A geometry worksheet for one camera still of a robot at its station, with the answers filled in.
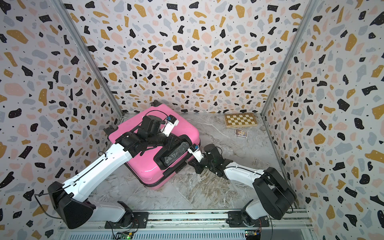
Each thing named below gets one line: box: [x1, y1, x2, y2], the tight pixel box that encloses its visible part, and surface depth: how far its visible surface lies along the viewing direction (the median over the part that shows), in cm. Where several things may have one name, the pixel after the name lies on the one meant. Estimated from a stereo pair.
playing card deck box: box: [235, 128, 248, 139], surface depth 111 cm
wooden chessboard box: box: [224, 113, 258, 128], surface depth 119 cm
